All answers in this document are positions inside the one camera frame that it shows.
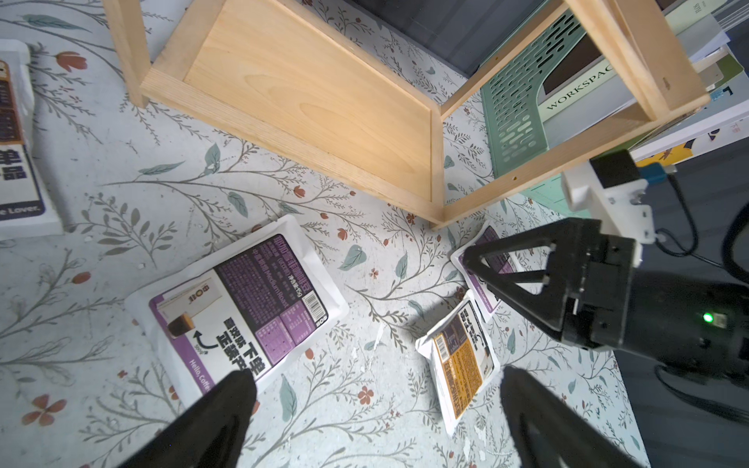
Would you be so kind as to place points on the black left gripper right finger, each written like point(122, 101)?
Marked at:
point(547, 433)

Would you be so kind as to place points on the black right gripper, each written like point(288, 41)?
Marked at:
point(581, 295)

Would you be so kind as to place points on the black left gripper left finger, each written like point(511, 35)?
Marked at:
point(211, 433)

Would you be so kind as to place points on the orange coffee bag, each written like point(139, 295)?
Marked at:
point(26, 207)
point(461, 359)

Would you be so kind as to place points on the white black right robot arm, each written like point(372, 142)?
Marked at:
point(692, 328)

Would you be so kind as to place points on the wooden two-tier shelf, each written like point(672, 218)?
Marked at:
point(276, 74)

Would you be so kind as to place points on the green file organizer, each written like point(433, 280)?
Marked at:
point(510, 99)

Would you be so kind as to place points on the floral table mat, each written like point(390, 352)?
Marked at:
point(146, 192)

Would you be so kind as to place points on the white thick book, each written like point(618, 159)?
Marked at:
point(721, 123)

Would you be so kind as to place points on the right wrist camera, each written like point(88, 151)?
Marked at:
point(611, 187)

